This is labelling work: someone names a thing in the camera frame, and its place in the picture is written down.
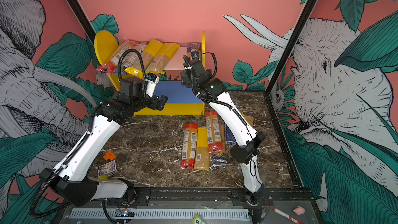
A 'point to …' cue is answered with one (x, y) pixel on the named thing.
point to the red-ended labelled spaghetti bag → (216, 132)
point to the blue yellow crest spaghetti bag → (218, 158)
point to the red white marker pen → (288, 216)
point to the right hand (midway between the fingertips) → (191, 71)
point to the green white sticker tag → (197, 220)
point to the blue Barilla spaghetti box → (229, 138)
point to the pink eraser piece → (299, 210)
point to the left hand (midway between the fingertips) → (157, 91)
